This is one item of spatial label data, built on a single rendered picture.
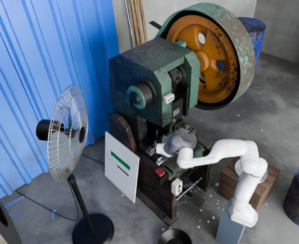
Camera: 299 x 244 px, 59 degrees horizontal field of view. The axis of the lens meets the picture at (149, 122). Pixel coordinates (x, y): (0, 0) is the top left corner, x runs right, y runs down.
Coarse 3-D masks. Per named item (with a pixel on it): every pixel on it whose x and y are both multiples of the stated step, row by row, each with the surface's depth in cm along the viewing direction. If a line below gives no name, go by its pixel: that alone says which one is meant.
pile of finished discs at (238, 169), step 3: (237, 162) 256; (240, 162) 255; (237, 165) 253; (240, 165) 253; (237, 168) 250; (240, 168) 250; (237, 171) 248; (240, 171) 247; (267, 171) 245; (237, 174) 246; (264, 174) 243; (267, 174) 243; (264, 177) 242; (261, 180) 239; (264, 180) 240
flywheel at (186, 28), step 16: (192, 16) 193; (208, 16) 186; (176, 32) 214; (192, 32) 205; (208, 32) 194; (224, 32) 180; (192, 48) 213; (208, 48) 201; (224, 48) 190; (208, 64) 208; (224, 64) 196; (208, 80) 217; (224, 80) 204; (208, 96) 221; (224, 96) 207
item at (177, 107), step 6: (174, 96) 203; (180, 96) 205; (174, 102) 200; (180, 102) 205; (174, 108) 204; (180, 108) 210; (174, 114) 207; (180, 114) 214; (174, 120) 209; (180, 120) 214; (168, 126) 212; (174, 126) 211; (180, 126) 217; (174, 132) 215
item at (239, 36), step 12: (180, 12) 208; (192, 12) 208; (204, 12) 180; (216, 12) 181; (228, 12) 183; (168, 24) 219; (228, 24) 177; (240, 24) 181; (156, 36) 227; (240, 36) 178; (240, 48) 176; (252, 48) 183; (240, 60) 177; (252, 60) 185; (240, 72) 180; (252, 72) 191; (240, 84) 187; (204, 108) 227; (216, 108) 217
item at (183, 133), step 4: (180, 128) 234; (176, 132) 232; (180, 132) 231; (184, 132) 231; (188, 132) 231; (192, 132) 230; (164, 136) 229; (168, 136) 228; (172, 136) 228; (180, 136) 227; (184, 136) 227; (188, 136) 227; (192, 136) 227; (164, 140) 225; (192, 140) 223; (196, 140) 223; (176, 152) 213
